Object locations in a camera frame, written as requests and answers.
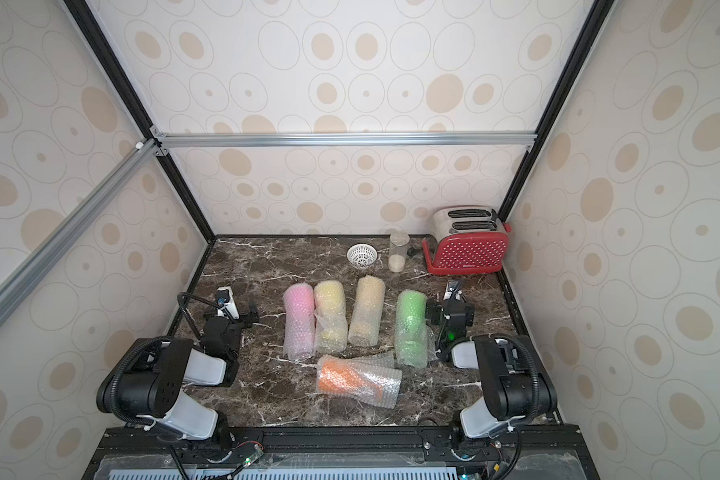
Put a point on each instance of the beige bubble wrapped glass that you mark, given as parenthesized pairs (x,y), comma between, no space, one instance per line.
(367,312)

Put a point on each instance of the clear jar with powder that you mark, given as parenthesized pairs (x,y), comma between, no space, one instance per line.
(398,251)

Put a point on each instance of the yellow bubble wrapped glass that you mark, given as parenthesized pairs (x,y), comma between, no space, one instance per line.
(330,312)

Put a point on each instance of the green wine glass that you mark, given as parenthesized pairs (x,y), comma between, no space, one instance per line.
(411,324)

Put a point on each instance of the red toaster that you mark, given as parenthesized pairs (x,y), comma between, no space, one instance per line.
(466,240)

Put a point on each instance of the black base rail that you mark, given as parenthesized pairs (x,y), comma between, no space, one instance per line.
(425,451)

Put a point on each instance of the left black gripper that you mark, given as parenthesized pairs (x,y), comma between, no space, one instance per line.
(240,318)

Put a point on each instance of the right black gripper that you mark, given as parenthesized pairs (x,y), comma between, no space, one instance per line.
(438,311)

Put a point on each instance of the left diagonal aluminium rail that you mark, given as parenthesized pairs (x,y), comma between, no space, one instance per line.
(15,289)

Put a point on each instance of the orange bubble wrapped glass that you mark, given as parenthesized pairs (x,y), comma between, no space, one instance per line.
(373,380)

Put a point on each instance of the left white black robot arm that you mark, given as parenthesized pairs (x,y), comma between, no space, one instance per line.
(145,388)

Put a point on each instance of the white sink strainer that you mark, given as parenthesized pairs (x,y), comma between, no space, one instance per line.
(361,255)

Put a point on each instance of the pink bubble wrapped glass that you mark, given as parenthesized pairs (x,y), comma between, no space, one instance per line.
(299,340)

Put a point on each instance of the horizontal aluminium rail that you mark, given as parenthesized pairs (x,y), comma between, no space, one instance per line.
(332,140)

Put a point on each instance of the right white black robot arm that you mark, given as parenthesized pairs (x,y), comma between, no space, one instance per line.
(516,388)

